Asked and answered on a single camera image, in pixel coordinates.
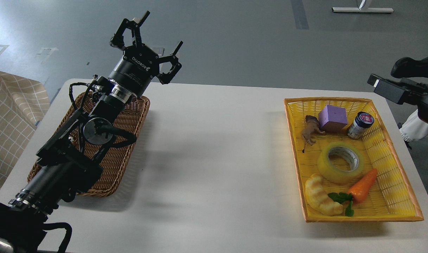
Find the white metal stand base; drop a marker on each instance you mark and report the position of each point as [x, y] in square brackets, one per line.
[362, 7]

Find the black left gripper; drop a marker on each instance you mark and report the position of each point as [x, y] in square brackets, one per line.
[138, 68]

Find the small jar blue lid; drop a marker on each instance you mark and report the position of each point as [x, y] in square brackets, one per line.
[359, 126]

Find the beige checkered cloth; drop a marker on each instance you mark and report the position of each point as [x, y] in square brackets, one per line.
[23, 103]

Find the purple foam block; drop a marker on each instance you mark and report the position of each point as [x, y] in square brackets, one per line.
[332, 119]

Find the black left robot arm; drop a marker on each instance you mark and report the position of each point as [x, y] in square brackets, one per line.
[70, 160]

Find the toy croissant bread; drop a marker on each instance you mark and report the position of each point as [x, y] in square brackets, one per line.
[318, 199]

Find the person in white clothing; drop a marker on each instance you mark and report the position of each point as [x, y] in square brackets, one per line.
[414, 129]

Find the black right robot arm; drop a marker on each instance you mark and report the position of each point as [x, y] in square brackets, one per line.
[403, 91]

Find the brown toy lion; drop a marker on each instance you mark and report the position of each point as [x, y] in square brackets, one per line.
[312, 126]

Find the yellow tape roll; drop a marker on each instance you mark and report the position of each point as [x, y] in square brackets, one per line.
[340, 162]

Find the orange toy carrot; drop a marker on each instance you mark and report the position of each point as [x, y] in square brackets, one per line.
[357, 193]

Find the black shoe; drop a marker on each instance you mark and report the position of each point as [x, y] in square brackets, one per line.
[407, 67]

